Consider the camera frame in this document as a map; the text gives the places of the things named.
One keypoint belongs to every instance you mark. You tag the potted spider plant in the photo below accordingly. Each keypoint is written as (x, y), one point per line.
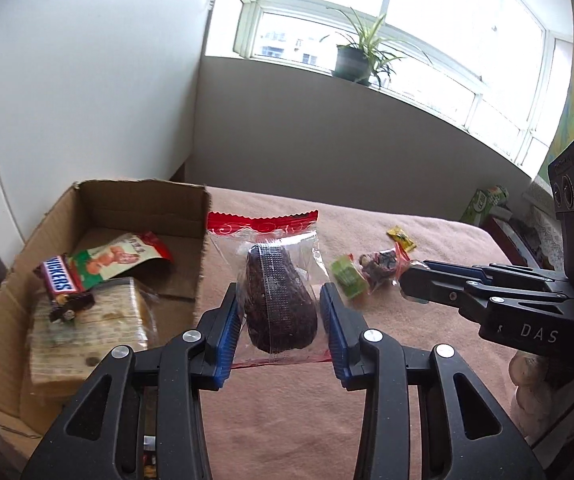
(367, 55)

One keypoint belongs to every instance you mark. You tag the small dried fruit bag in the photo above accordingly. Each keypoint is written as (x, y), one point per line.
(384, 267)

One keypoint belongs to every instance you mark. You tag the red green jerky snack pouch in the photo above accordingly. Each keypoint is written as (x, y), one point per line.
(100, 264)

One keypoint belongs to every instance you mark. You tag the yellow candy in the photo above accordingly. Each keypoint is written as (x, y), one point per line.
(402, 238)

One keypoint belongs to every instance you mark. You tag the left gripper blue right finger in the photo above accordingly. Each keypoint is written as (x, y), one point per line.
(344, 327)

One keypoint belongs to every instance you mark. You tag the white cabinet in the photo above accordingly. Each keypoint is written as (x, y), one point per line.
(91, 89)

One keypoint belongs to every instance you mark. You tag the green candy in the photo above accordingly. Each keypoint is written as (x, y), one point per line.
(349, 279)

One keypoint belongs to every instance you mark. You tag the brown Snickers bar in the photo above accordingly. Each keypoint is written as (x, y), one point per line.
(65, 292)

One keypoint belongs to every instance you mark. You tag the dark date snack clear bag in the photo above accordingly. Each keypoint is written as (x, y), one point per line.
(279, 271)

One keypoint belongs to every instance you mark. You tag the white gloved right hand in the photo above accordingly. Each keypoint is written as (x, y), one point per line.
(531, 403)

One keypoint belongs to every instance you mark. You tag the brown cardboard box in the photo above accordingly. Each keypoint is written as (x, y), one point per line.
(91, 214)

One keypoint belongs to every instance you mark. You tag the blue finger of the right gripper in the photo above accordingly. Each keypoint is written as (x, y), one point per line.
(431, 281)

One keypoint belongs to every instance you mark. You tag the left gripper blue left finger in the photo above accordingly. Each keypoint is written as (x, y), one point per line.
(220, 328)

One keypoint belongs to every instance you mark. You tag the green carton box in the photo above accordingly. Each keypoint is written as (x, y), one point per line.
(481, 203)

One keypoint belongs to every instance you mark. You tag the pink blanket table cover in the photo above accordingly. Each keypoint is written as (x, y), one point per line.
(332, 369)

